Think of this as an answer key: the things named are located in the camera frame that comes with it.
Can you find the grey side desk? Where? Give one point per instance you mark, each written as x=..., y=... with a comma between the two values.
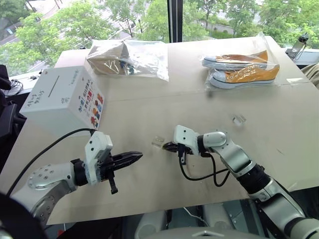
x=310, y=54

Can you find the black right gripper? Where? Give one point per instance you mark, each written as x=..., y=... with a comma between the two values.
x=185, y=150

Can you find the black webcam on stand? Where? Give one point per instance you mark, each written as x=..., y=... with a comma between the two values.
x=303, y=39

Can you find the beige fabric item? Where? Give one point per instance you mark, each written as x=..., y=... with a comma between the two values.
x=312, y=74

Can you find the small blue black item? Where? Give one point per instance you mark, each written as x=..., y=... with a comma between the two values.
x=126, y=66

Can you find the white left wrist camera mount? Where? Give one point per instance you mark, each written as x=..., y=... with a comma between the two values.
x=96, y=149

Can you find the white slotted box with cartoons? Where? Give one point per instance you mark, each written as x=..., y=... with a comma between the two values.
x=57, y=99

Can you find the orange canvas sneaker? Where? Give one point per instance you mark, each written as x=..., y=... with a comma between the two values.
x=249, y=76
x=239, y=58

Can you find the grey rounded shape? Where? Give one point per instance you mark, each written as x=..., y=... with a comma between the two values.
x=215, y=216
x=149, y=224

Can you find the clear plastic bag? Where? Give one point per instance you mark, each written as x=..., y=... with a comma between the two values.
x=147, y=62
x=264, y=42

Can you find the clear acrylic coin holder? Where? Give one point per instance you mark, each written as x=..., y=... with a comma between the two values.
x=157, y=142
x=239, y=121

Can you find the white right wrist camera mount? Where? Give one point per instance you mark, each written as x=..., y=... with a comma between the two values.
x=184, y=135

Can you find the brown cardboard box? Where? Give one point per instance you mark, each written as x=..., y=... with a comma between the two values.
x=104, y=59

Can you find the black office chair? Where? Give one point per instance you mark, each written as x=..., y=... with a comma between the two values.
x=7, y=119

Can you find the grey robot torso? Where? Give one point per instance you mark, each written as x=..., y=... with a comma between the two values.
x=204, y=234

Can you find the black window pillar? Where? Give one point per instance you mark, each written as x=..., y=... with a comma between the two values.
x=175, y=20

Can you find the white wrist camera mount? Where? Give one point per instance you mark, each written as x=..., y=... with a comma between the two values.
x=184, y=135
x=96, y=149

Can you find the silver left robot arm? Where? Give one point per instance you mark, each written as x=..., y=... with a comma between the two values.
x=45, y=179

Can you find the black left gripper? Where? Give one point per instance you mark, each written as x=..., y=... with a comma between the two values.
x=106, y=167

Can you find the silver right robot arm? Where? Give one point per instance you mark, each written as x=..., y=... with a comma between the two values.
x=231, y=154

